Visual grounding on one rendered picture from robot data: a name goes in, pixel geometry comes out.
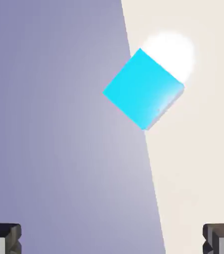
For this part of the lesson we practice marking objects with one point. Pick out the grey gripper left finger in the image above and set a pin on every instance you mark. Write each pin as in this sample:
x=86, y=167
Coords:
x=4, y=238

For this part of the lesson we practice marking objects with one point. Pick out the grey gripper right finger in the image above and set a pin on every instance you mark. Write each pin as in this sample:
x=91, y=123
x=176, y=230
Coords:
x=221, y=239

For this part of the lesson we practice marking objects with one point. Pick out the small cyan cube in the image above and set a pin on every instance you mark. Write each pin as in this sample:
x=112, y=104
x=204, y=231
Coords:
x=141, y=89

